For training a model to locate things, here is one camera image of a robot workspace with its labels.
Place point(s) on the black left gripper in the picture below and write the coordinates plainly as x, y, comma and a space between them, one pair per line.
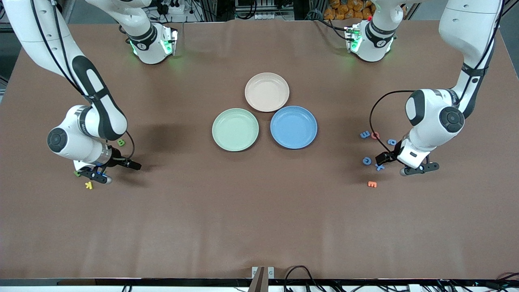
391, 155

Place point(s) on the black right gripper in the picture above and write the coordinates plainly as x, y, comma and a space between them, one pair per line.
118, 159

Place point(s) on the blue foam letter X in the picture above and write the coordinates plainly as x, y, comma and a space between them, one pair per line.
379, 167

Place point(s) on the blue foam letter C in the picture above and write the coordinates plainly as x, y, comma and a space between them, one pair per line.
366, 161

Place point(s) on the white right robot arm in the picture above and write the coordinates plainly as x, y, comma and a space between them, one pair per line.
97, 109

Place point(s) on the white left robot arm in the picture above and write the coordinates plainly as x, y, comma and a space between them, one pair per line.
429, 121

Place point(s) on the red foam letter Q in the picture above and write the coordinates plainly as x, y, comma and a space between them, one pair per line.
376, 134

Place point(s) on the blue foam letter E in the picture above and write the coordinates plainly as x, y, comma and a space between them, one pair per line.
365, 134

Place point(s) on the blue round plate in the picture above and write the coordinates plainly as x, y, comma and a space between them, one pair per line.
293, 127

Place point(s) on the light green round plate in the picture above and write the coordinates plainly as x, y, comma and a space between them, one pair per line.
235, 129

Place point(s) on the beige round plate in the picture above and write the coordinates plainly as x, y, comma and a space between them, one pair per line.
267, 92

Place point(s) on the brown table cover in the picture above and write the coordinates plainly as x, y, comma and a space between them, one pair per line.
259, 211

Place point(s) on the orange snack bags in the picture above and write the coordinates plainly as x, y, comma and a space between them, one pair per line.
348, 9

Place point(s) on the white power strip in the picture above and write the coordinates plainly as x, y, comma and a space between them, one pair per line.
174, 7

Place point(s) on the grey metal table bracket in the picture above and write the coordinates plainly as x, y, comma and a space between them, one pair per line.
271, 272

